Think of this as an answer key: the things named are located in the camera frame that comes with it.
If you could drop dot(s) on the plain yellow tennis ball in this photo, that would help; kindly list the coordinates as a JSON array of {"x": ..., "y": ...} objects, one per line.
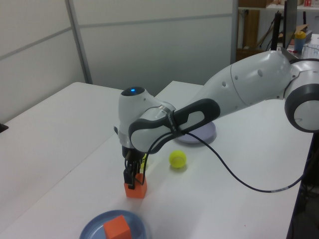
[{"x": 178, "y": 159}]

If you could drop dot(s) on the yellow tennis ball HEAD print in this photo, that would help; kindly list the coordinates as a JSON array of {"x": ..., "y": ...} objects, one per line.
[{"x": 146, "y": 161}]

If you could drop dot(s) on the silver laptop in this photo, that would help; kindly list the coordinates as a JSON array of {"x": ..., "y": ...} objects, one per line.
[{"x": 286, "y": 53}]

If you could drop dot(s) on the orange foam cube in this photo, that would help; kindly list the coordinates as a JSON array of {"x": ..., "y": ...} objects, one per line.
[
  {"x": 115, "y": 227},
  {"x": 139, "y": 192}
]

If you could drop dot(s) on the red white small box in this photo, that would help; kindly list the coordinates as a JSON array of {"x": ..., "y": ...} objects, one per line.
[{"x": 308, "y": 2}]

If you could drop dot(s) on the white wall shelf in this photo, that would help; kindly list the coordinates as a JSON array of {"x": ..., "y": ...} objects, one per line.
[{"x": 261, "y": 8}]

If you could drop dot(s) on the dark upright panel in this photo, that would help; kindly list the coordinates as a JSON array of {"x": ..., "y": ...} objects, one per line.
[{"x": 290, "y": 22}]

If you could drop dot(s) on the black pole clamp mount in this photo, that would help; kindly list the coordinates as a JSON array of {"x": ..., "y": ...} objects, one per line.
[{"x": 3, "y": 127}]

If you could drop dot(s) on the brown cardboard box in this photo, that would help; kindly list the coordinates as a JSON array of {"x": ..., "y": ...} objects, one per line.
[{"x": 251, "y": 3}]

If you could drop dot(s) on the purple plastic plate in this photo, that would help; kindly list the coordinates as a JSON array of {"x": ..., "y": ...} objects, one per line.
[{"x": 204, "y": 132}]

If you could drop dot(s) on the blue plastic plate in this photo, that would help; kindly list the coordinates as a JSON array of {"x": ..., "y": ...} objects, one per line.
[{"x": 92, "y": 229}]

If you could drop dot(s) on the black upright stand pole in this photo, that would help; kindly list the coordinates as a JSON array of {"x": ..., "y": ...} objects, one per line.
[{"x": 276, "y": 30}]

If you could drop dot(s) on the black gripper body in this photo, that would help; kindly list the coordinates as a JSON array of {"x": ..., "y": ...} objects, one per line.
[{"x": 130, "y": 156}]

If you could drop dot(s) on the clear plastic tray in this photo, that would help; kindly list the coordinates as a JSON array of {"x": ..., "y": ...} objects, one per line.
[{"x": 312, "y": 51}]

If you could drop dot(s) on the blue bottle yellow lid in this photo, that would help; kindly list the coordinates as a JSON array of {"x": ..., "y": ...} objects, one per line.
[{"x": 299, "y": 43}]

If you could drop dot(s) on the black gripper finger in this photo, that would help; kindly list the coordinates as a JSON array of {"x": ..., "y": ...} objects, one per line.
[{"x": 130, "y": 178}]

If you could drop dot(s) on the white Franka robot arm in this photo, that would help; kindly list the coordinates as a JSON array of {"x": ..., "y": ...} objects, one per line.
[{"x": 249, "y": 82}]

